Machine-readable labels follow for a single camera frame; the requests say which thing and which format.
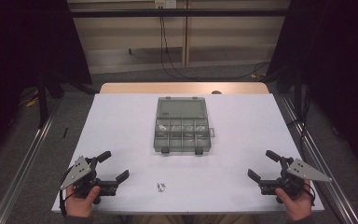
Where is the person's left hand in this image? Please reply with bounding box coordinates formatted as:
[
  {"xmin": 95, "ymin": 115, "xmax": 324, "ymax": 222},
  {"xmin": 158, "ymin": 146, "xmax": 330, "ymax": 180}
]
[{"xmin": 65, "ymin": 185, "xmax": 102, "ymax": 218}]

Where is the black wrist strap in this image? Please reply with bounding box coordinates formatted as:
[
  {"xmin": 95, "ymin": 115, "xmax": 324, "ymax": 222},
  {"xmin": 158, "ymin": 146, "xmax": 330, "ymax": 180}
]
[
  {"xmin": 303, "ymin": 183, "xmax": 317, "ymax": 207},
  {"xmin": 59, "ymin": 174, "xmax": 76, "ymax": 217}
]

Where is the aluminium floor rail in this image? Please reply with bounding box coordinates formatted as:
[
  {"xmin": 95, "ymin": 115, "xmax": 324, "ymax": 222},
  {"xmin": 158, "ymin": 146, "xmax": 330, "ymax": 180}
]
[
  {"xmin": 0, "ymin": 101, "xmax": 62, "ymax": 224},
  {"xmin": 280, "ymin": 93, "xmax": 358, "ymax": 224}
]

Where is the black floor cable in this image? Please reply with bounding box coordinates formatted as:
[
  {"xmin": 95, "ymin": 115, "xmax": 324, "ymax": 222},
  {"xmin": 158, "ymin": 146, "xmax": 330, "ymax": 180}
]
[{"xmin": 159, "ymin": 16, "xmax": 272, "ymax": 80}]

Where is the wooden upright post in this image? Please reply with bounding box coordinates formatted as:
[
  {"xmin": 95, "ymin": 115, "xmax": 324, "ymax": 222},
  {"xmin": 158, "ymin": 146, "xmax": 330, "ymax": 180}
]
[{"xmin": 181, "ymin": 0, "xmax": 190, "ymax": 68}]

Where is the clear plastic compartment box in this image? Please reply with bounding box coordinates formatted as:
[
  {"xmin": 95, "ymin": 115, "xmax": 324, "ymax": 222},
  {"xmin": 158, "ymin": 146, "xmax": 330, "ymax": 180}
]
[{"xmin": 153, "ymin": 96, "xmax": 215, "ymax": 157}]

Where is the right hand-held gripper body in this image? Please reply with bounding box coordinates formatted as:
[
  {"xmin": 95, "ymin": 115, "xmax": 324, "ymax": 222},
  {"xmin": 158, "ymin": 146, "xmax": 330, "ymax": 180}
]
[{"xmin": 259, "ymin": 157, "xmax": 333, "ymax": 197}]

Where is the white table cover sheet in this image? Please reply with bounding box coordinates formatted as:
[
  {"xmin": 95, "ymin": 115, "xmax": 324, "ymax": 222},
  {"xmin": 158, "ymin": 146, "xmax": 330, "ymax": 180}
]
[{"xmin": 51, "ymin": 92, "xmax": 325, "ymax": 215}]

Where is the person's right hand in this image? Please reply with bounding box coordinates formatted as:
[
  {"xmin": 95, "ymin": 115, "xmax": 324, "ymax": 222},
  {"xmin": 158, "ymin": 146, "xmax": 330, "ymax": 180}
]
[{"xmin": 274, "ymin": 180, "xmax": 313, "ymax": 221}]

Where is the white wall socket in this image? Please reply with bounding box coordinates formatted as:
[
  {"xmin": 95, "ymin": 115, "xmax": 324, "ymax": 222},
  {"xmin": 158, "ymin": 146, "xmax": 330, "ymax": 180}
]
[{"xmin": 154, "ymin": 0, "xmax": 177, "ymax": 9}]

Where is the black horizontal bar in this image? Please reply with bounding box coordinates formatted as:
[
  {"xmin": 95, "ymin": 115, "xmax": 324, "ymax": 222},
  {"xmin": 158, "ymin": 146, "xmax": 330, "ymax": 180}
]
[{"xmin": 69, "ymin": 8, "xmax": 291, "ymax": 19}]

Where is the black metal stand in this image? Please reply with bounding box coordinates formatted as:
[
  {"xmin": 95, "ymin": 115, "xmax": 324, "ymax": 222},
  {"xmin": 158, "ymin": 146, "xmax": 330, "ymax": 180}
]
[{"xmin": 36, "ymin": 69, "xmax": 98, "ymax": 129}]

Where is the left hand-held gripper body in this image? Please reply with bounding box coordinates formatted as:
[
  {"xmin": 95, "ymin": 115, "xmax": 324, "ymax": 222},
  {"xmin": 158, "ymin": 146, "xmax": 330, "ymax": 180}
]
[{"xmin": 60, "ymin": 155, "xmax": 119, "ymax": 198}]

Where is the black curtain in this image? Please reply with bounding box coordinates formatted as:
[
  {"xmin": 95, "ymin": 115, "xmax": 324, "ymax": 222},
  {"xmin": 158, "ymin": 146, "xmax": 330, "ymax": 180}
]
[
  {"xmin": 0, "ymin": 0, "xmax": 93, "ymax": 169},
  {"xmin": 265, "ymin": 0, "xmax": 358, "ymax": 180}
]

